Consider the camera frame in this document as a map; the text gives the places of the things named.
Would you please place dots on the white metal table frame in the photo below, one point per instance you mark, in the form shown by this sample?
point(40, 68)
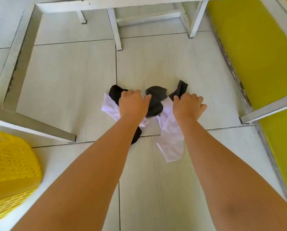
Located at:
point(20, 57)

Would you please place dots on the white metal stool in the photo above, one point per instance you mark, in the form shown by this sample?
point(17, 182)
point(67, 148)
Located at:
point(114, 28)

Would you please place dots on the person's left hand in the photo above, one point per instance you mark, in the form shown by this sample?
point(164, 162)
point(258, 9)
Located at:
point(132, 104)

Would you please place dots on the white sock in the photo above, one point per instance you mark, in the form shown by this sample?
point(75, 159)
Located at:
point(171, 139)
point(109, 109)

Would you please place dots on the person's left forearm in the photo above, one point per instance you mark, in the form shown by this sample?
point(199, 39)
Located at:
point(85, 178)

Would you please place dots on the dark grey sock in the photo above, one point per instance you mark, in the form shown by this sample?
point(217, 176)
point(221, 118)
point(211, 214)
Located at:
point(156, 101)
point(180, 88)

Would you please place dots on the person's right forearm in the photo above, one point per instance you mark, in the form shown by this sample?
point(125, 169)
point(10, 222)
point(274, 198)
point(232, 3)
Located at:
point(218, 178)

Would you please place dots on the person's right hand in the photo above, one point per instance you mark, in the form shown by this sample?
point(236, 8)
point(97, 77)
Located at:
point(188, 107)

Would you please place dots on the yellow plastic laundry basket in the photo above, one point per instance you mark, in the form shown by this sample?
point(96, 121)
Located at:
point(11, 165)

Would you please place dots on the black sock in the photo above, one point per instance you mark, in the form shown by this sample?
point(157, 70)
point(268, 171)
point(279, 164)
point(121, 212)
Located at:
point(114, 93)
point(136, 135)

